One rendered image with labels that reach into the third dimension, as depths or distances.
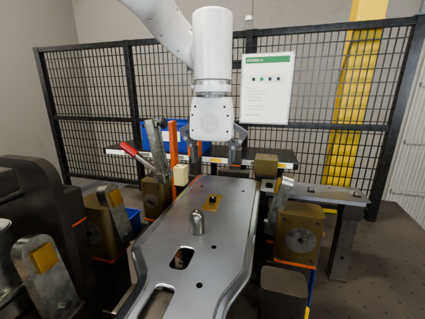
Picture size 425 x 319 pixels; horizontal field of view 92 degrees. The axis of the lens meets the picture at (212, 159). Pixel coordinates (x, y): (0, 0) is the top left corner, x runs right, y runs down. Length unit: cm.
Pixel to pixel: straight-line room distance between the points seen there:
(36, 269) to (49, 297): 4
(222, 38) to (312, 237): 43
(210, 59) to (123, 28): 254
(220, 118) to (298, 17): 188
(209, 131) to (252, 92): 58
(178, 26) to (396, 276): 100
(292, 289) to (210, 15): 49
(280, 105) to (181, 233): 75
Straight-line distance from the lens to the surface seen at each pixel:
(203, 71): 45
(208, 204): 54
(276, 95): 101
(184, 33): 56
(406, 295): 94
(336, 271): 84
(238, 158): 78
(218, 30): 46
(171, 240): 44
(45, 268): 35
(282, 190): 44
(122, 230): 47
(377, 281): 93
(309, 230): 47
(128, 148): 61
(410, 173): 245
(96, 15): 325
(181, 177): 63
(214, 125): 46
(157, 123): 54
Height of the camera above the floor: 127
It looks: 17 degrees down
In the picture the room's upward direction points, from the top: straight up
